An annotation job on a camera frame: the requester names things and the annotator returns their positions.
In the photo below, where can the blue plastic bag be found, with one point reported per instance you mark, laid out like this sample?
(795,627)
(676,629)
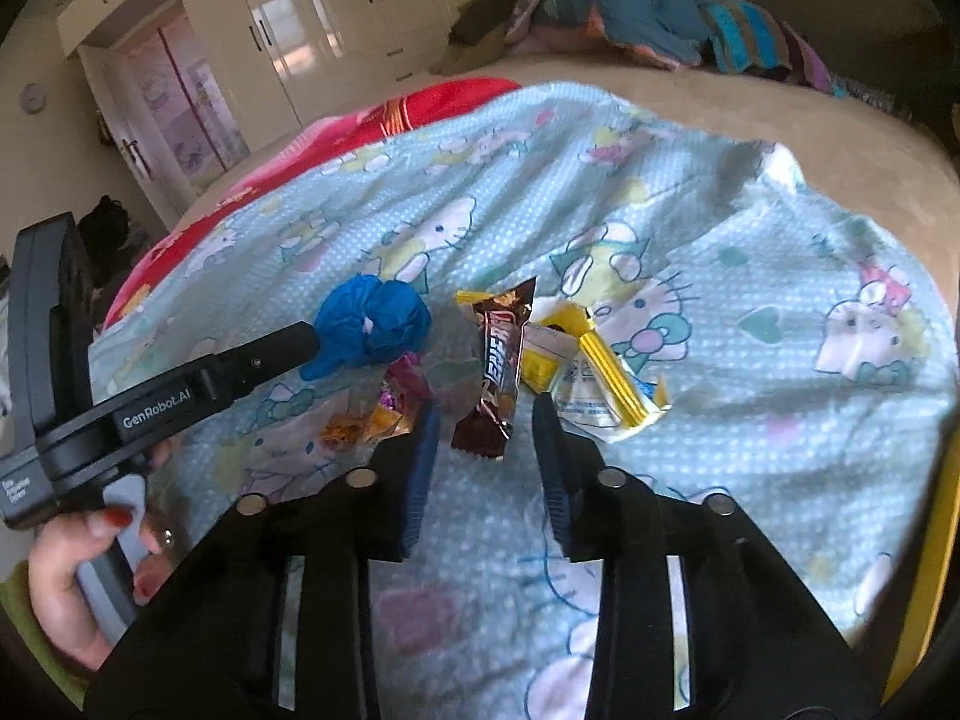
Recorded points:
(375,322)

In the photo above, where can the pile of colourful bedding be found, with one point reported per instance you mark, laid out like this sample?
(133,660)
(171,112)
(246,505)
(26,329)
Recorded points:
(862,7)

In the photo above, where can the purple candy wrapper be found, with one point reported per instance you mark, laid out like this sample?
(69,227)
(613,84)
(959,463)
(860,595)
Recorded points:
(405,390)

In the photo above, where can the striped knitted blanket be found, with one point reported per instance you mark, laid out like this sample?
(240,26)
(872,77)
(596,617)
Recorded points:
(765,41)

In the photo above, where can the black clothing pile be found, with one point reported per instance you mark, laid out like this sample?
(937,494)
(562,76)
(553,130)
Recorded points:
(112,240)

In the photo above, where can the round wall clock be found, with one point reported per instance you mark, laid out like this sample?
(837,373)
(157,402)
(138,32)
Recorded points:
(31,97)

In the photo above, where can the yellow and white snack packet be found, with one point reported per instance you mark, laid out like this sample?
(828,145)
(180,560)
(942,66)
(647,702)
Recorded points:
(600,405)

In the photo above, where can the beige bed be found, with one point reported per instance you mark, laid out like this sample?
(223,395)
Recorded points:
(862,165)

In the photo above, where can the person's left hand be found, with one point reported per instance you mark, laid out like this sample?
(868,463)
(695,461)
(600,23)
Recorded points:
(56,592)

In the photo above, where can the light blue cartoon printed blanket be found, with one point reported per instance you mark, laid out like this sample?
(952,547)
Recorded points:
(712,277)

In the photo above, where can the person's left forearm green sleeve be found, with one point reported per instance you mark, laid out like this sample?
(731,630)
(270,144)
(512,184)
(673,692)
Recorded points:
(22,630)

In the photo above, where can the brown chocolate bar wrapper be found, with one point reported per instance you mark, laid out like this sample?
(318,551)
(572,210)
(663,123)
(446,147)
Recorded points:
(499,367)

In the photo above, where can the white room door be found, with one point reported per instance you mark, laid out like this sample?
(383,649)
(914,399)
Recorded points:
(112,127)

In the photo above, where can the cream glossy wardrobe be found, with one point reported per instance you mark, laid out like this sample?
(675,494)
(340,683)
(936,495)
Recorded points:
(300,7)

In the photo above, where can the yellow rimmed bin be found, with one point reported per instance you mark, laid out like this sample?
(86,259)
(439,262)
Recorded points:
(926,600)

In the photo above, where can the pink cartoon sliding door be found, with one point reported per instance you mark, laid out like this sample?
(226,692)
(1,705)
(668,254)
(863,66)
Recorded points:
(187,105)

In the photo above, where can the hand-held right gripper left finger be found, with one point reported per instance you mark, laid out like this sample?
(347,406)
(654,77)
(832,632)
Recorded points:
(420,469)

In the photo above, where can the dark brown cloth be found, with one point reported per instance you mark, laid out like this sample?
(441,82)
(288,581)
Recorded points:
(487,19)

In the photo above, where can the small yellow pouch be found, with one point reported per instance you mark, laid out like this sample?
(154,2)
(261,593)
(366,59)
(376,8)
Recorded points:
(541,364)

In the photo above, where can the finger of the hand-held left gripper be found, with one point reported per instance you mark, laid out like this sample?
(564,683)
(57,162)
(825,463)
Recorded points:
(262,360)

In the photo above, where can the red and pink blanket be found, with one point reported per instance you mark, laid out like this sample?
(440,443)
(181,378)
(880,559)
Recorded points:
(225,195)

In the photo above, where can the orange candy wrapper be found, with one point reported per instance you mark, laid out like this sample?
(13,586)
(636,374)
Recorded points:
(360,431)

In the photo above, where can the blue floral quilt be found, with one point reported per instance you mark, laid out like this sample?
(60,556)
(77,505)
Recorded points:
(622,7)

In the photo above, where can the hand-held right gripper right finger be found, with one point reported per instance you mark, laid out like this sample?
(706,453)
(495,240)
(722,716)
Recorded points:
(553,469)

